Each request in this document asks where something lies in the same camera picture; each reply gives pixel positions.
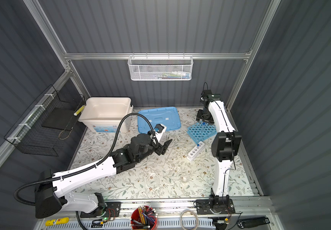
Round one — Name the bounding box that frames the white test tube rack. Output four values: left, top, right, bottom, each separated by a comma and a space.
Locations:
187, 141, 205, 162

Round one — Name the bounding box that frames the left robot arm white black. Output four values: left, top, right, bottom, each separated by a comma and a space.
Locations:
35, 134, 172, 219

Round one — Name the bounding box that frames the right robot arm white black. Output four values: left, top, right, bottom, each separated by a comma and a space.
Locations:
196, 90, 242, 214

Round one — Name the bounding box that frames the blue test tube rack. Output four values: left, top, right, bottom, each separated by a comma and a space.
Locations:
187, 122, 217, 144

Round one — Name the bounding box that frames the blue plastic bin lid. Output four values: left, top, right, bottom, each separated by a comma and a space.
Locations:
138, 107, 181, 131

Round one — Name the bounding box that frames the clear petri dish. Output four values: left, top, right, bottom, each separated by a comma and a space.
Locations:
145, 173, 162, 190

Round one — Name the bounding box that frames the white plastic storage bin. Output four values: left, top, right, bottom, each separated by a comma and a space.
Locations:
78, 97, 133, 133

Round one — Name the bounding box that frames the red pencil cup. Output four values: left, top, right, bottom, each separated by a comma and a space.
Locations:
130, 205, 158, 230

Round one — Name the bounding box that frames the yellow marker bottle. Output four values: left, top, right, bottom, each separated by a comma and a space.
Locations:
45, 217, 69, 227

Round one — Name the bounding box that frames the black device on shelf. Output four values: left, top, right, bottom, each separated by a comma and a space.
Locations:
236, 217, 270, 229

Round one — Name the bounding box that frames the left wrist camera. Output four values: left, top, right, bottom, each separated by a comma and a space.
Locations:
154, 124, 166, 143

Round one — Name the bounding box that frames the coiled white cable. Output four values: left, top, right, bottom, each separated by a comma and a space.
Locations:
179, 209, 200, 230

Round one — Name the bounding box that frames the white wire wall basket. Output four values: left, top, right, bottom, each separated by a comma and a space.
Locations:
128, 56, 194, 81

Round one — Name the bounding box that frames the black wire side basket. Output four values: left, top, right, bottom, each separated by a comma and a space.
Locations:
4, 85, 86, 157

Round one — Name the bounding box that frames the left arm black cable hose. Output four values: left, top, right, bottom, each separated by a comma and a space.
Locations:
13, 113, 156, 207

